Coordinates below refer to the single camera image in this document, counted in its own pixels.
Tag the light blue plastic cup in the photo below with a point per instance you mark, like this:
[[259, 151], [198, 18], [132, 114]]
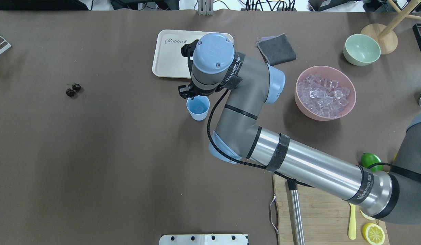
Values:
[[198, 107]]

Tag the wooden cup tree stand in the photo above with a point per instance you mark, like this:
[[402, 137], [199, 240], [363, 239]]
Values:
[[385, 36]]

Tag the mint green bowl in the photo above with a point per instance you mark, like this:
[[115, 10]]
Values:
[[361, 50]]

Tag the wooden cutting board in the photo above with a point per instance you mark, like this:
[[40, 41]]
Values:
[[325, 218]]

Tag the lemon half slice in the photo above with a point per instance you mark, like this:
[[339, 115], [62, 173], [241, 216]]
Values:
[[373, 234]]

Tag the yellow plastic knife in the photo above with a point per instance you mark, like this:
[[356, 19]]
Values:
[[352, 229]]

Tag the green lime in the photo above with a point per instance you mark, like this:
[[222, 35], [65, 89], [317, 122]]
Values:
[[368, 159]]

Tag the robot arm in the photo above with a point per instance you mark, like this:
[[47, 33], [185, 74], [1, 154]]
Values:
[[391, 197]]

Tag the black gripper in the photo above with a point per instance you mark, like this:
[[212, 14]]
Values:
[[185, 91]]

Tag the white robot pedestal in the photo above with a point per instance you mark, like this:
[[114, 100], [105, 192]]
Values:
[[204, 239]]

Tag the dark cherries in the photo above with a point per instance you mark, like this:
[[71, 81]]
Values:
[[74, 88]]

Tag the pink bowl of ice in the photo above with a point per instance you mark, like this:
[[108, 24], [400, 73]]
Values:
[[324, 93]]

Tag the cream rabbit tray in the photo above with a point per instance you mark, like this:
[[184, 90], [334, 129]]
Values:
[[169, 54]]

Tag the grey folded cloth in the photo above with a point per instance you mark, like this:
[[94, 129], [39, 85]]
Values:
[[276, 49]]

